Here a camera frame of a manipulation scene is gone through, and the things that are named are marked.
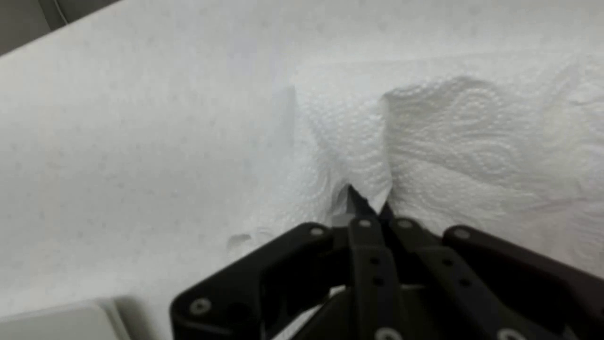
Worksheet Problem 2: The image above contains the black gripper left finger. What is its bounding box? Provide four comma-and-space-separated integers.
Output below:
347, 187, 403, 340

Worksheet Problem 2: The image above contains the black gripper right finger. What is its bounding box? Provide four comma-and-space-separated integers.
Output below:
379, 206, 539, 340

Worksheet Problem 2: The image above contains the white paper napkin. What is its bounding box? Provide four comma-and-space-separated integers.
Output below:
226, 53, 604, 275

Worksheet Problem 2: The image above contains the white grey beverage dispenser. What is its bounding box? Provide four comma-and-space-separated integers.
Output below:
0, 302, 132, 340

